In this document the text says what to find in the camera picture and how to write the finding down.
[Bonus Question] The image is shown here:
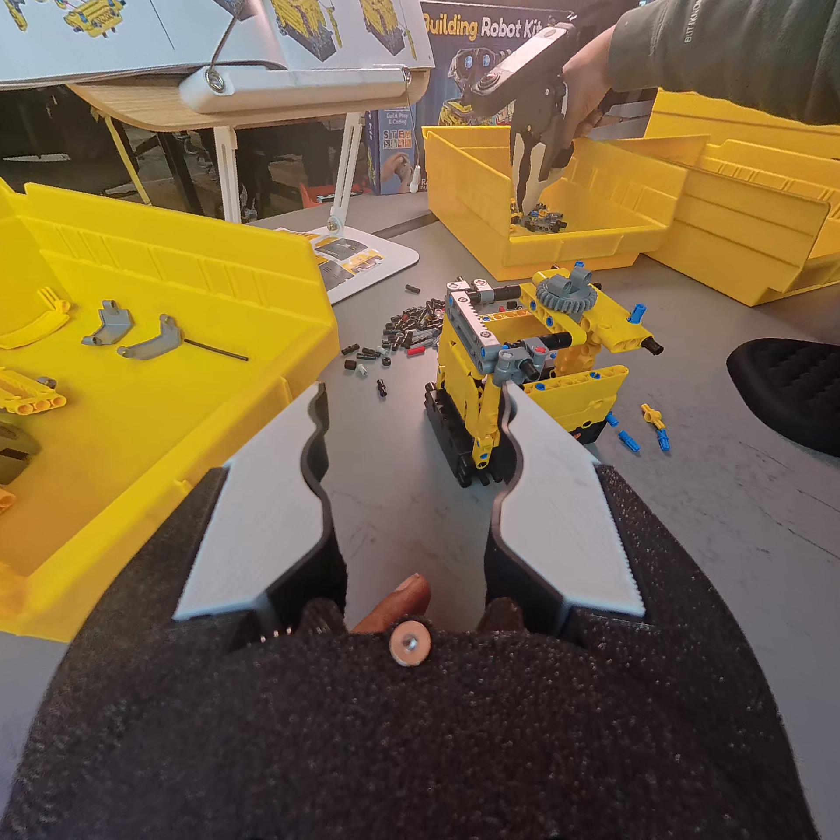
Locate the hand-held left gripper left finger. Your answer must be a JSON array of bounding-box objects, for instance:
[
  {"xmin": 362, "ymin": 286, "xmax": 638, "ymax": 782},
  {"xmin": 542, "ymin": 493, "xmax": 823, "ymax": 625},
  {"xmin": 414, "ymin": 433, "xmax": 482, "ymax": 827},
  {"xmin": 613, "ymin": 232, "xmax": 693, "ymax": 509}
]
[{"xmin": 171, "ymin": 383, "xmax": 349, "ymax": 642}]

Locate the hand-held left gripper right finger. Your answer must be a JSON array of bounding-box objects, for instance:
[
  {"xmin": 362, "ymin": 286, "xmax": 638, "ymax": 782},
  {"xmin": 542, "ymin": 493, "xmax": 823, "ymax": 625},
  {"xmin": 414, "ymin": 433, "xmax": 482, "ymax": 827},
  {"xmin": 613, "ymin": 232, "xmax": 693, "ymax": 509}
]
[{"xmin": 484, "ymin": 383, "xmax": 648, "ymax": 632}]

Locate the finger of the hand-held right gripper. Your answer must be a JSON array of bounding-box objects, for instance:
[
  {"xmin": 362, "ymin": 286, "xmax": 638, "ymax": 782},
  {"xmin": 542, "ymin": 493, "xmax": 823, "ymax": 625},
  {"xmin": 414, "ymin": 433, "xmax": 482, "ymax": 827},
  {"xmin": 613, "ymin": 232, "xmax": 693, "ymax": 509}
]
[
  {"xmin": 528, "ymin": 150, "xmax": 567, "ymax": 211},
  {"xmin": 510, "ymin": 127, "xmax": 536, "ymax": 215}
]

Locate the heap of grey lego parts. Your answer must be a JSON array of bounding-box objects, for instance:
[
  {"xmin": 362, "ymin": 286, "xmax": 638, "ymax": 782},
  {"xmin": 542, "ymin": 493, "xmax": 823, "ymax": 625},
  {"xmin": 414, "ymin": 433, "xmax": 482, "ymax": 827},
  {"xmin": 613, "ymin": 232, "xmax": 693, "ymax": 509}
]
[{"xmin": 511, "ymin": 202, "xmax": 568, "ymax": 234}]

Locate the yellow plastic parts bin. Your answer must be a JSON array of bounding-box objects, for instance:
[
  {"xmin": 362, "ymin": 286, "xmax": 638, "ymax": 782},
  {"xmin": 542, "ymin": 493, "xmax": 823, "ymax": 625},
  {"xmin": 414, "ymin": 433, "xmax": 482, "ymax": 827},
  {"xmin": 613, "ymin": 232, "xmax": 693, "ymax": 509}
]
[
  {"xmin": 422, "ymin": 125, "xmax": 689, "ymax": 283},
  {"xmin": 0, "ymin": 177, "xmax": 342, "ymax": 644}
]

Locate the yellow lego robot model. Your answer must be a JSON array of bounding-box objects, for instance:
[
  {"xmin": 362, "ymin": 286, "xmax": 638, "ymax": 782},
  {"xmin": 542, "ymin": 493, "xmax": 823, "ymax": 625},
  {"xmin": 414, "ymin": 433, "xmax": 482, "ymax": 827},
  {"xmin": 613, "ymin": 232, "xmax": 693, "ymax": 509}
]
[{"xmin": 423, "ymin": 261, "xmax": 665, "ymax": 488}]

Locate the pile of small lego pins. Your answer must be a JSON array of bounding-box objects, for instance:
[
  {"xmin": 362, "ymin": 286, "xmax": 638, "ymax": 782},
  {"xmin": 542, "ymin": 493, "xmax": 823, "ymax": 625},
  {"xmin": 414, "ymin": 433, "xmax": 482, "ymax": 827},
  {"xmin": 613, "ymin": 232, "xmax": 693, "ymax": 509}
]
[{"xmin": 341, "ymin": 284, "xmax": 447, "ymax": 399}]

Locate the person's right forearm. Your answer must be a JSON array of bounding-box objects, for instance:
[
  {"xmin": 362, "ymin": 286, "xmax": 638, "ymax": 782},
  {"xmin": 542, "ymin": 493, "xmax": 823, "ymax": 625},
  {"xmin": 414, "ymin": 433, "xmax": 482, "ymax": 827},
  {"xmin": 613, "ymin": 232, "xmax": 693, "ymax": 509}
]
[{"xmin": 607, "ymin": 0, "xmax": 840, "ymax": 126}]

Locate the yellow lego connector blue pin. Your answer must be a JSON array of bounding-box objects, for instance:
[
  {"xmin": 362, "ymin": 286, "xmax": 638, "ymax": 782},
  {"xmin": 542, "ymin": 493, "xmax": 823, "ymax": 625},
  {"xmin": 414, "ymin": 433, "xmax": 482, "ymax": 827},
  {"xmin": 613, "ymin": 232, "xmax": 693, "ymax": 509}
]
[{"xmin": 641, "ymin": 402, "xmax": 672, "ymax": 454}]

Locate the black lego axle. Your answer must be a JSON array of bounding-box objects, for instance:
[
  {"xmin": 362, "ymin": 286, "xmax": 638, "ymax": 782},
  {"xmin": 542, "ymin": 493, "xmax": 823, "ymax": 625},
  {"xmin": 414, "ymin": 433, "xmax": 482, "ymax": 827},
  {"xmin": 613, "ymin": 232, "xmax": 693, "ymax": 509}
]
[{"xmin": 182, "ymin": 338, "xmax": 250, "ymax": 363}]

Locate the lego sticker sheet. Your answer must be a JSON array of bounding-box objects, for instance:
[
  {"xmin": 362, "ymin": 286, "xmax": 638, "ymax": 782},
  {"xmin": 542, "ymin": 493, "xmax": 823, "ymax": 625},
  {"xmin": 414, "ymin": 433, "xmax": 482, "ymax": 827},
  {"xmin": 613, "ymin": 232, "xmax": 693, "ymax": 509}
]
[{"xmin": 279, "ymin": 227, "xmax": 385, "ymax": 290}]

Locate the grey curved lego panel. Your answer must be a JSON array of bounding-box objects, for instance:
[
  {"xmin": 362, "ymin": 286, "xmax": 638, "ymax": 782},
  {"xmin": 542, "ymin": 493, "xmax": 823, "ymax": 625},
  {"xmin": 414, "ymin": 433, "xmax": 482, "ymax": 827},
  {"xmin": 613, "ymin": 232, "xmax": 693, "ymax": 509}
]
[
  {"xmin": 82, "ymin": 300, "xmax": 134, "ymax": 347},
  {"xmin": 118, "ymin": 314, "xmax": 183, "ymax": 361}
]

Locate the grey lego motor block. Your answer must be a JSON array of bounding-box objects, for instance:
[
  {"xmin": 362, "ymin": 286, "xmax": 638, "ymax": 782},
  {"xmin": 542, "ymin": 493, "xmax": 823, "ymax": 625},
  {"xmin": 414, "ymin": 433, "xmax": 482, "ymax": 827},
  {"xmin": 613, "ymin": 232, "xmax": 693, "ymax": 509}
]
[{"xmin": 0, "ymin": 420, "xmax": 42, "ymax": 487}]

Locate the yellow lego beam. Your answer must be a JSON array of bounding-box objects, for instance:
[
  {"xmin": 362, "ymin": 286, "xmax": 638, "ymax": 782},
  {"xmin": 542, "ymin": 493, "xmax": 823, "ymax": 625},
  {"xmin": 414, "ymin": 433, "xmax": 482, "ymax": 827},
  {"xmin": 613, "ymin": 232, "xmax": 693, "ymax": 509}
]
[{"xmin": 0, "ymin": 367, "xmax": 68, "ymax": 416}]

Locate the yellow curved lego panel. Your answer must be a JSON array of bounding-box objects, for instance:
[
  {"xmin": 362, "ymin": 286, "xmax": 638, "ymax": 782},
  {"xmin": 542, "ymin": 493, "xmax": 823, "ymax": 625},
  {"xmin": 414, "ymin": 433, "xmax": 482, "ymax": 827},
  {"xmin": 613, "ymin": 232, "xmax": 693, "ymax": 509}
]
[{"xmin": 0, "ymin": 287, "xmax": 72, "ymax": 350}]

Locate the lego instruction booklet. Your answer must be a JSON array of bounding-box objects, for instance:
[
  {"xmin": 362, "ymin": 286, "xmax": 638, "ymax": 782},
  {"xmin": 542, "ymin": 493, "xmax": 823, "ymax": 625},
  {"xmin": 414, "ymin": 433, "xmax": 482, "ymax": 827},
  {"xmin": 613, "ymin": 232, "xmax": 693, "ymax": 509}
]
[{"xmin": 0, "ymin": 0, "xmax": 436, "ymax": 89}]

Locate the person's right hand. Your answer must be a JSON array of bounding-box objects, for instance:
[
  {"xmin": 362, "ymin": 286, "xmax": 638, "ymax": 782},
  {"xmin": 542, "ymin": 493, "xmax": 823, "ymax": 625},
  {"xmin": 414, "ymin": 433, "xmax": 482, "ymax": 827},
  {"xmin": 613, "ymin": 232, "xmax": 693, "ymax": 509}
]
[{"xmin": 561, "ymin": 26, "xmax": 619, "ymax": 140}]

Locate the person's left hand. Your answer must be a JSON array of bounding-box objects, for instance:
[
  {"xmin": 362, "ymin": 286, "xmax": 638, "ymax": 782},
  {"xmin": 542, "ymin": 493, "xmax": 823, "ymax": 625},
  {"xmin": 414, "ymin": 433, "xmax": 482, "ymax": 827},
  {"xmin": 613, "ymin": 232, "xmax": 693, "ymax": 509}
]
[{"xmin": 351, "ymin": 572, "xmax": 433, "ymax": 635}]

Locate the blue robot kit box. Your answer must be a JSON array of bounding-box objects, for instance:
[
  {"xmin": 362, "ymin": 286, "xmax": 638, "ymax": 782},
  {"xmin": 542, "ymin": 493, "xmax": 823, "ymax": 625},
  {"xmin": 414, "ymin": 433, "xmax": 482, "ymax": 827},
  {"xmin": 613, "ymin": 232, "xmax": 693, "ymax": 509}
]
[{"xmin": 364, "ymin": 0, "xmax": 592, "ymax": 196}]

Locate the instruction booklet on stand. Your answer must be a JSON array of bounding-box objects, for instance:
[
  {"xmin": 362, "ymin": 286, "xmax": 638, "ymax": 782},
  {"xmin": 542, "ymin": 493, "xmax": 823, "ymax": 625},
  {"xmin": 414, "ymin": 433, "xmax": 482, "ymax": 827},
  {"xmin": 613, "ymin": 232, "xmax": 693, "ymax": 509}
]
[{"xmin": 66, "ymin": 0, "xmax": 431, "ymax": 306}]

